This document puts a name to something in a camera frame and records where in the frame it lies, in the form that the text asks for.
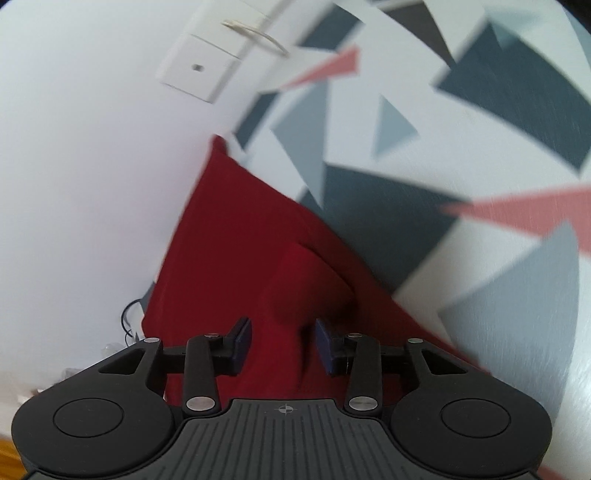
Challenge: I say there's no white wall plate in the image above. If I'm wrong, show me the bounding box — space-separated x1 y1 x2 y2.
156 34 243 103

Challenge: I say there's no black cable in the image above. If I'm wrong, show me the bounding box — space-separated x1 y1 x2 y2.
121 299 146 344

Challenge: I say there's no white cable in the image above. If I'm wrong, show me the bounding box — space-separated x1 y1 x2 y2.
222 18 291 58

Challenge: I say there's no dark red garment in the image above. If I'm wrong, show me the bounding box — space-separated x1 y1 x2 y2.
141 134 490 416

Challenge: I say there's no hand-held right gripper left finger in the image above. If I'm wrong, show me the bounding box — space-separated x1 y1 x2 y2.
97 316 254 414

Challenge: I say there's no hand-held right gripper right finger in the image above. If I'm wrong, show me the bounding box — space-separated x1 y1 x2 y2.
314 318 469 414

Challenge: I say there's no geometric patterned table cover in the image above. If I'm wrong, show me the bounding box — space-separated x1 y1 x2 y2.
231 0 591 480

